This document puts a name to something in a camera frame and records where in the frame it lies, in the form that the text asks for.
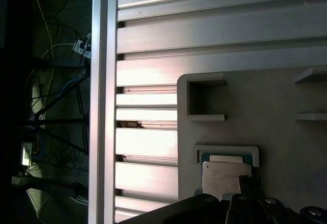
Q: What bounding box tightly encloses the grey plastic parts rack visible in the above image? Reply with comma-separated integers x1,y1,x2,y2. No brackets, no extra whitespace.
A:
177,67,327,224

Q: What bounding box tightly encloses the small white adapter box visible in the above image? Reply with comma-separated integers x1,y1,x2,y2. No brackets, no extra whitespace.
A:
20,142,34,166

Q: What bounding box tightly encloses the white power strip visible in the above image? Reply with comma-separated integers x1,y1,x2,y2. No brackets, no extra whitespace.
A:
72,33,92,59

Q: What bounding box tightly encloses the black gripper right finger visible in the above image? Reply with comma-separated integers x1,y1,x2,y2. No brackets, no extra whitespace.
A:
249,175,327,224

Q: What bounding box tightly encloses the thin yellow cable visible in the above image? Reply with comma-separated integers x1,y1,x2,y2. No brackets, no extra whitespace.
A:
25,0,55,112

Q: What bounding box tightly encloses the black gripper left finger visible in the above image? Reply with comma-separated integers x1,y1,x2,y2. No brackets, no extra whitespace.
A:
120,175,253,224

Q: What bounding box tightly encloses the silver CPU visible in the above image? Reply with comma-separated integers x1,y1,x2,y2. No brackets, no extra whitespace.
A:
199,150,253,201

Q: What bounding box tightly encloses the blue cable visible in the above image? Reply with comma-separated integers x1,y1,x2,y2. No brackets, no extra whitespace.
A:
57,77,86,99

